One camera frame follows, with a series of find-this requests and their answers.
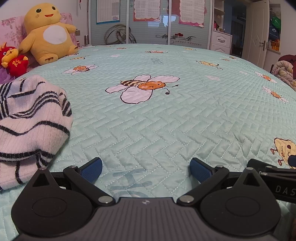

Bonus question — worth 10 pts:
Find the pile of floral quilts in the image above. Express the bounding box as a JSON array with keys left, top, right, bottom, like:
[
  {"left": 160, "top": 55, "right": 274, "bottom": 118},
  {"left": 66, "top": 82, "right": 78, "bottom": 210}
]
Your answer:
[{"left": 270, "top": 54, "right": 296, "bottom": 91}]

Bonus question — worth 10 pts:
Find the mint bee-print quilted bedspread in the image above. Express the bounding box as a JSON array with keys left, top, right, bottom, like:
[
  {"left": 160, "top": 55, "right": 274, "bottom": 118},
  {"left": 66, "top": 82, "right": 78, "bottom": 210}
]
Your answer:
[{"left": 0, "top": 44, "right": 296, "bottom": 241}]

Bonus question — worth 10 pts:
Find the sliding-door wardrobe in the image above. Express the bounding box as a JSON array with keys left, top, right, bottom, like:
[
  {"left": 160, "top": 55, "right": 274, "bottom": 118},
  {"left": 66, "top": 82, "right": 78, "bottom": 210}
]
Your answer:
[{"left": 88, "top": 0, "right": 214, "bottom": 50}]

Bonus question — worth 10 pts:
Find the white black-striped knit sweater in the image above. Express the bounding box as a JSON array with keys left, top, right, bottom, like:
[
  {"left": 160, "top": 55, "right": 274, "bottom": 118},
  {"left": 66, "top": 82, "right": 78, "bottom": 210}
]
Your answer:
[{"left": 0, "top": 75, "right": 74, "bottom": 190}]

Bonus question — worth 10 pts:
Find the pink-bordered poster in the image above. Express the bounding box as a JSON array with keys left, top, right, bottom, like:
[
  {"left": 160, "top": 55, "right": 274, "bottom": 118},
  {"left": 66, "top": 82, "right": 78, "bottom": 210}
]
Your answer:
[{"left": 178, "top": 0, "right": 206, "bottom": 28}]

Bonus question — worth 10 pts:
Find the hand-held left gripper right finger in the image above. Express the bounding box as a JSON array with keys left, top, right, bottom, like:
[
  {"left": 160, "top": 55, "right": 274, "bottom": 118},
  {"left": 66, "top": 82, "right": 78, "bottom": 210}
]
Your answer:
[{"left": 177, "top": 158, "right": 264, "bottom": 206}]

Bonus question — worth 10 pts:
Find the blue bag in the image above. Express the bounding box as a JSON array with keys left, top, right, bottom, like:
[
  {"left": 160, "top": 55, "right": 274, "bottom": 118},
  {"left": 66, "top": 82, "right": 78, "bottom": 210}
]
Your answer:
[{"left": 268, "top": 25, "right": 281, "bottom": 40}]

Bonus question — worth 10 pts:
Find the yellow plush toy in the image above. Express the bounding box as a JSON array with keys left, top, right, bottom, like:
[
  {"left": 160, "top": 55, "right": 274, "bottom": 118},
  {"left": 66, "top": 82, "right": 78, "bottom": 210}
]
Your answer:
[{"left": 18, "top": 3, "right": 80, "bottom": 66}]

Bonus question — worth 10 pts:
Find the white drawer cabinet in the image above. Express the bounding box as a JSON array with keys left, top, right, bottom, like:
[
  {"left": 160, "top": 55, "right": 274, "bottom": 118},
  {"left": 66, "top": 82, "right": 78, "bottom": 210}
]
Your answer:
[{"left": 210, "top": 30, "right": 233, "bottom": 55}]

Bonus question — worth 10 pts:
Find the white door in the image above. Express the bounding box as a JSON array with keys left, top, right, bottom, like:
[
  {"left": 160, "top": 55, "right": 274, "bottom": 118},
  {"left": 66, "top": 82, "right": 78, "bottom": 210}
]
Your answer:
[{"left": 242, "top": 0, "right": 270, "bottom": 67}]

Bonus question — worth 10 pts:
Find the purple fluffy cloth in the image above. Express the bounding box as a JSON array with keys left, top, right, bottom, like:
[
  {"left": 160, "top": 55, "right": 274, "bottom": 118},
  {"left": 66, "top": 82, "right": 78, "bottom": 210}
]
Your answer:
[{"left": 0, "top": 67, "right": 16, "bottom": 85}]

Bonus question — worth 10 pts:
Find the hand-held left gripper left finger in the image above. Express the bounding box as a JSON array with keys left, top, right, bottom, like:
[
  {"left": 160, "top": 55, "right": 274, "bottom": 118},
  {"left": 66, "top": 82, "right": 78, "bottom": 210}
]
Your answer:
[{"left": 29, "top": 157, "right": 115, "bottom": 206}]

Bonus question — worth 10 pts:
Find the dark red cloth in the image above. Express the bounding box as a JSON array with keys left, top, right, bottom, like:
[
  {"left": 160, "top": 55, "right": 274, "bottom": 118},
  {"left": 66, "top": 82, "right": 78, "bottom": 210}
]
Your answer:
[{"left": 277, "top": 54, "right": 296, "bottom": 77}]

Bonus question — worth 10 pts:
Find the white open shelf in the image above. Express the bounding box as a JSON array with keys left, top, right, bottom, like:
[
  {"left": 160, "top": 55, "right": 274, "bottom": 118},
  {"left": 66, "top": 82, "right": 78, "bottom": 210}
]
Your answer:
[{"left": 213, "top": 0, "right": 226, "bottom": 32}]

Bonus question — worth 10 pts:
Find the red plush toy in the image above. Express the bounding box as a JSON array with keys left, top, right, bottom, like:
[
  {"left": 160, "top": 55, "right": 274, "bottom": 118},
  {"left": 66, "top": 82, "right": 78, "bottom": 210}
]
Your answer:
[{"left": 0, "top": 43, "right": 29, "bottom": 78}]

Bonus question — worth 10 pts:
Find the blue-bordered poster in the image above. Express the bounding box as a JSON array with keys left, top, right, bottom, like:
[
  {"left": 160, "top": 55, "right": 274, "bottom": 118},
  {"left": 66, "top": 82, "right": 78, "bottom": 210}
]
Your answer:
[{"left": 96, "top": 0, "right": 121, "bottom": 24}]

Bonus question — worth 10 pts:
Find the red-bordered poster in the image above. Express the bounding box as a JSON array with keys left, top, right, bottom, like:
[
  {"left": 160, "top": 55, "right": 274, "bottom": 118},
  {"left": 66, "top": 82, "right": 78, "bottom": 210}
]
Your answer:
[{"left": 133, "top": 0, "right": 161, "bottom": 22}]

